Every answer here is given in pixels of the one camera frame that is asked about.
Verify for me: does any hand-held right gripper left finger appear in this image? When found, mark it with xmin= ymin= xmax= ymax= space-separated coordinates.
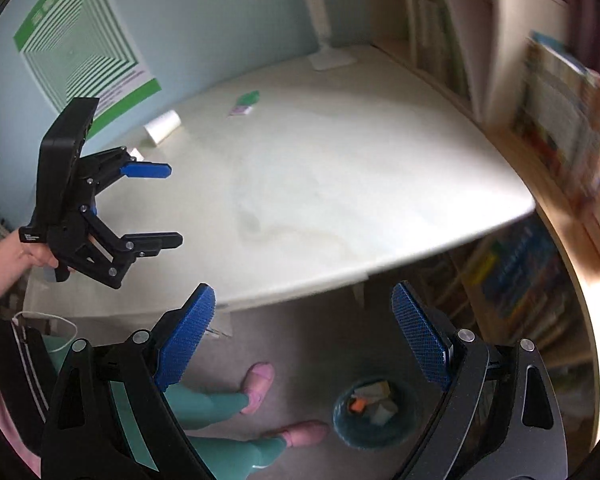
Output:
xmin=40 ymin=282 xmax=217 ymax=480

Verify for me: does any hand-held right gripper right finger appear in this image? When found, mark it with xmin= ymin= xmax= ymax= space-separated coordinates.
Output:
xmin=391 ymin=281 xmax=568 ymax=480

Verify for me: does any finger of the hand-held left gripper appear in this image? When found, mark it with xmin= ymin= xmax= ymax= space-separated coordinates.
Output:
xmin=79 ymin=146 xmax=173 ymax=207
xmin=62 ymin=209 xmax=185 ymax=291

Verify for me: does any teal wastebasket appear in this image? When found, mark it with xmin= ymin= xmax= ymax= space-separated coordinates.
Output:
xmin=332 ymin=377 xmax=421 ymax=450

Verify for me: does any person's left hand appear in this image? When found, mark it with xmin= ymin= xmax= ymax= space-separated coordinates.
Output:
xmin=7 ymin=232 xmax=61 ymax=282

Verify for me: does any white paper cup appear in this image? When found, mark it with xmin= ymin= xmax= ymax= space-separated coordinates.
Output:
xmin=145 ymin=110 xmax=182 ymax=147

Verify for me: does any person's left leg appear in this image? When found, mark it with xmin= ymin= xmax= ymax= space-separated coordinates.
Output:
xmin=165 ymin=382 xmax=253 ymax=431

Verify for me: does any person's leg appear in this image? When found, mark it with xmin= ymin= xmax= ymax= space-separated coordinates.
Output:
xmin=165 ymin=382 xmax=253 ymax=431
xmin=185 ymin=435 xmax=288 ymax=480

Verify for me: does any pink left slipper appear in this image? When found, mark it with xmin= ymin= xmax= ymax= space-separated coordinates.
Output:
xmin=240 ymin=362 xmax=276 ymax=415

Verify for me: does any pink slipper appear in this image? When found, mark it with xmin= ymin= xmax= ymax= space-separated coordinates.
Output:
xmin=281 ymin=421 xmax=329 ymax=449
xmin=240 ymin=362 xmax=276 ymax=415

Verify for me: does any white crumpled paper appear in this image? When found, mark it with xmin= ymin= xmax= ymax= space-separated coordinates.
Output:
xmin=370 ymin=404 xmax=399 ymax=426

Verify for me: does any row of blue yellow books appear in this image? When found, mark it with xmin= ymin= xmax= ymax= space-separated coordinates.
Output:
xmin=472 ymin=220 xmax=564 ymax=322

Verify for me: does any green pink packet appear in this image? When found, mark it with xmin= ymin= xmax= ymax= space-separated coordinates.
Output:
xmin=228 ymin=91 xmax=261 ymax=117

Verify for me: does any row of slim books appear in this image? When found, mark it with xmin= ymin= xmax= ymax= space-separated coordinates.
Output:
xmin=504 ymin=300 xmax=596 ymax=367

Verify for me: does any person's right leg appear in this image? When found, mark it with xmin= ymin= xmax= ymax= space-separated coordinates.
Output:
xmin=185 ymin=435 xmax=288 ymax=480

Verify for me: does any pink right slipper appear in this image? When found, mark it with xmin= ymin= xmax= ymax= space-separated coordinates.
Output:
xmin=281 ymin=421 xmax=329 ymax=449

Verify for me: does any white desk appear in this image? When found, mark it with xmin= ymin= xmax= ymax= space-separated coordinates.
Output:
xmin=22 ymin=44 xmax=538 ymax=318

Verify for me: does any black striped cloth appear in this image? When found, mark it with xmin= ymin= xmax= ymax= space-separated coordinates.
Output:
xmin=0 ymin=317 xmax=57 ymax=461

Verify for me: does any wooden bookshelf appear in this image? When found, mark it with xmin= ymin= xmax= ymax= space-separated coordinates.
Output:
xmin=360 ymin=0 xmax=600 ymax=411

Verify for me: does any pink cloth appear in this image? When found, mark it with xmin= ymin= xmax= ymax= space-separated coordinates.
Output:
xmin=0 ymin=325 xmax=42 ymax=479

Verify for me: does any white desk lamp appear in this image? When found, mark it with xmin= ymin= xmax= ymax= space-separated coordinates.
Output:
xmin=294 ymin=0 xmax=357 ymax=72

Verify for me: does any row of colourful books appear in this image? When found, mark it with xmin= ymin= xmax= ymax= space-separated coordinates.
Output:
xmin=510 ymin=30 xmax=600 ymax=201

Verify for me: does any row of white books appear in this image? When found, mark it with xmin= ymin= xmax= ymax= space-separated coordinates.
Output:
xmin=414 ymin=0 xmax=481 ymax=117

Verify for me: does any green striped wall poster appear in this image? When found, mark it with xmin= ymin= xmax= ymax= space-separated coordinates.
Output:
xmin=12 ymin=0 xmax=161 ymax=143

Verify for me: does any white cable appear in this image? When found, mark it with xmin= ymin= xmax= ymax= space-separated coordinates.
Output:
xmin=12 ymin=311 xmax=79 ymax=357

